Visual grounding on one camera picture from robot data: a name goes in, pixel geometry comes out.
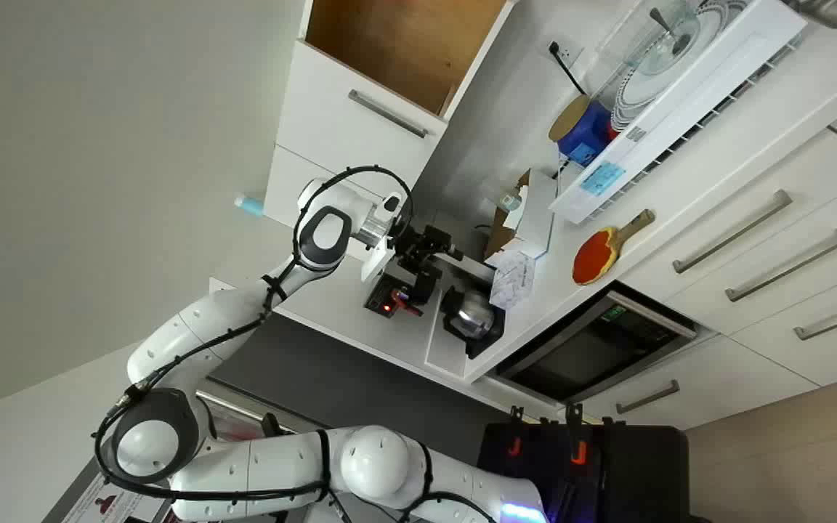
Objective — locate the silver cabinet handle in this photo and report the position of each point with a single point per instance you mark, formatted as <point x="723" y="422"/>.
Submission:
<point x="386" y="113"/>

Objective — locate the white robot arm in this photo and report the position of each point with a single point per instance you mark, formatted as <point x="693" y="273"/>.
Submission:
<point x="161" y="440"/>

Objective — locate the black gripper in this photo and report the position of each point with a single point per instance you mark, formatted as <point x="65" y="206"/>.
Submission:
<point x="412" y="254"/>

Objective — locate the white lower drawers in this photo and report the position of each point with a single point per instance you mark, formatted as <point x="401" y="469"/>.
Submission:
<point x="758" y="276"/>

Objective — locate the built-in black oven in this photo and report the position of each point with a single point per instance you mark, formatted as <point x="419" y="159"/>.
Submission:
<point x="600" y="344"/>

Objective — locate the blue plastic container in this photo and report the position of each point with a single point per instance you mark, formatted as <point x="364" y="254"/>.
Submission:
<point x="588" y="138"/>

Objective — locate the black case with red latches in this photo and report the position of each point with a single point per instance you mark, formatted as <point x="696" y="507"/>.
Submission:
<point x="605" y="472"/>

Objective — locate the white upper cabinet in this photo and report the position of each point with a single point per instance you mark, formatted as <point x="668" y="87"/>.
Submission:
<point x="412" y="56"/>

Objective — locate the red table tennis paddle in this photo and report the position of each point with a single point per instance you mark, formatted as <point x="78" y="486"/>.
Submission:
<point x="603" y="247"/>

